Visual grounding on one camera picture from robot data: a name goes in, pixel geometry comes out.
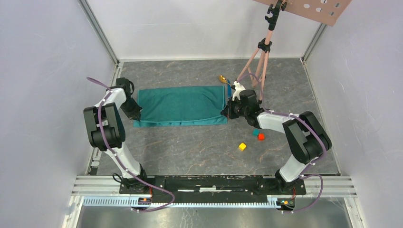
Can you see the pink tripod stand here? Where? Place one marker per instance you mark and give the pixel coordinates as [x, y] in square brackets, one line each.
[264, 47]

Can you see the yellow small cube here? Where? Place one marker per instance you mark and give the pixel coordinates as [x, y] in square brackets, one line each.
[242, 146]

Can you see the pink perforated board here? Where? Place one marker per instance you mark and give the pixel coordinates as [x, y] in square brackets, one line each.
[322, 11]

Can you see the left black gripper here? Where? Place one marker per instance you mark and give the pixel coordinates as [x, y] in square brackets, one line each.
[135, 113]

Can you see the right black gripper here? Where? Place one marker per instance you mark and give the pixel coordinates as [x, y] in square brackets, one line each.
[227, 111]

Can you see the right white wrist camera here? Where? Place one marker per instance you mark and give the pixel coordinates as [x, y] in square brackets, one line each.
[238, 87]

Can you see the red small cube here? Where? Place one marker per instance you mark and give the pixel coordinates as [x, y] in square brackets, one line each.
[261, 137]

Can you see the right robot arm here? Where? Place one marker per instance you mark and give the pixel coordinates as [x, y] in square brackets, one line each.
[306, 137]

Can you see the teal cloth napkin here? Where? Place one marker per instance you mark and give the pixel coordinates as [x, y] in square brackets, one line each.
[182, 106]

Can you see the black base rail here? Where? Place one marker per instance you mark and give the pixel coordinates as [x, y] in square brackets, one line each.
[222, 191]

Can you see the teal small cube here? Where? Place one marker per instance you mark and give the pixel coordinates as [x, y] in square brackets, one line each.
[255, 132]

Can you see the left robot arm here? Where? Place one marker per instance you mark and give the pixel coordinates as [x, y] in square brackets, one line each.
[106, 132]

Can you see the gold metal spoon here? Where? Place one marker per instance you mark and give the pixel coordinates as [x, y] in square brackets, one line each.
[223, 79]

